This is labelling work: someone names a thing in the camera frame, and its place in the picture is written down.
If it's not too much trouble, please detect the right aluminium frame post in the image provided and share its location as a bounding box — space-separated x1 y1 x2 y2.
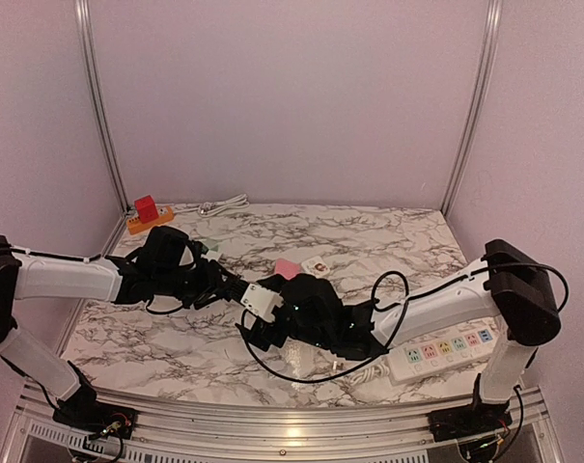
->
440 0 503 218

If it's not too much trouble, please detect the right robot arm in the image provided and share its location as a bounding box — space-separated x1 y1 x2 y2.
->
237 239 567 442

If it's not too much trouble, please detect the left aluminium frame post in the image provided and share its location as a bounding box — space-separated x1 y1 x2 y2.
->
74 0 130 213

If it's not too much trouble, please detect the aluminium frame post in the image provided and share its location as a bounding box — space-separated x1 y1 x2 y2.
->
440 0 503 218
74 0 130 213

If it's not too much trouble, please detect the white bundled strip cable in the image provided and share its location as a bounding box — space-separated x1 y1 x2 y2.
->
329 360 392 386

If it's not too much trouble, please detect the aluminium front rail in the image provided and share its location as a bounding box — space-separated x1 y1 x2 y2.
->
0 380 563 463

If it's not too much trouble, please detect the white orange-strip cable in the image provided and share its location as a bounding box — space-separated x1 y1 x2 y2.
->
173 193 250 218

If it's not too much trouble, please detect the pink triangular power strip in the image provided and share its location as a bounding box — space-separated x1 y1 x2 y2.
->
274 259 302 281

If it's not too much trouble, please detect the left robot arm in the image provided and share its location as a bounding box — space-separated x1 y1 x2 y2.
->
0 226 249 429

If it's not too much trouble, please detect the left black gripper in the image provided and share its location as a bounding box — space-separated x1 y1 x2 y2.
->
154 258 238 311

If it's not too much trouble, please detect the red cube socket adapter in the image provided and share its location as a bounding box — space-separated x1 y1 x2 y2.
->
134 195 159 224

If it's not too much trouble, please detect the white multicolour power strip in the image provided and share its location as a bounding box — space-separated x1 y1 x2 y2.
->
387 320 498 385

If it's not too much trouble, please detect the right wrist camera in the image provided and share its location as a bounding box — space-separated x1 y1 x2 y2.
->
240 284 284 323

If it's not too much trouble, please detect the green grey plug adapter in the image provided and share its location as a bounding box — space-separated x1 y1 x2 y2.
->
202 239 220 254

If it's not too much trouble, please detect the white cube socket adapter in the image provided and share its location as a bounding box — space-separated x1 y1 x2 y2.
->
300 256 330 278

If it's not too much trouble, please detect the orange power strip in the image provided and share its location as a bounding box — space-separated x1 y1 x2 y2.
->
126 205 175 235

